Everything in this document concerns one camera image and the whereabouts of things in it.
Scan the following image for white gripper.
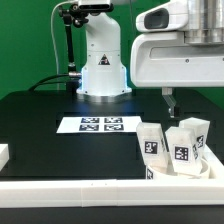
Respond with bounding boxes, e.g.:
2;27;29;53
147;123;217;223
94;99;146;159
130;32;224;118

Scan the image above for white front fence wall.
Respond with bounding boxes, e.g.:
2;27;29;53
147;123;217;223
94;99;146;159
0;179;224;208

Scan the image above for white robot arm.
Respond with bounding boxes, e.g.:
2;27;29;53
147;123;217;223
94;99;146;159
74;0;224;98

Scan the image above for white camera on mount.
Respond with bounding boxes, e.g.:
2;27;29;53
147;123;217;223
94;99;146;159
78;0;113;12

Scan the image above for paper sheet with tags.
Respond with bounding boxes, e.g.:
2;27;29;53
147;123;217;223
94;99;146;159
57;116;141;134

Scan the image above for white left fence wall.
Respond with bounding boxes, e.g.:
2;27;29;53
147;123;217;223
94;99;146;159
0;144;9;171

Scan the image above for white cable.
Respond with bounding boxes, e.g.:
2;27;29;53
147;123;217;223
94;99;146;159
50;0;76;75

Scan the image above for white fence wall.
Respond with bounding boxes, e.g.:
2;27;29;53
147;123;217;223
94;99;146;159
204;146;224;180
0;144;9;171
0;179;224;208

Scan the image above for black cables on table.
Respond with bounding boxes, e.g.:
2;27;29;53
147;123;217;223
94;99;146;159
28;73;82;92

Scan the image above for white right fence wall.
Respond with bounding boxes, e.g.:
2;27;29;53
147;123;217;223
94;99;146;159
204;146;224;180

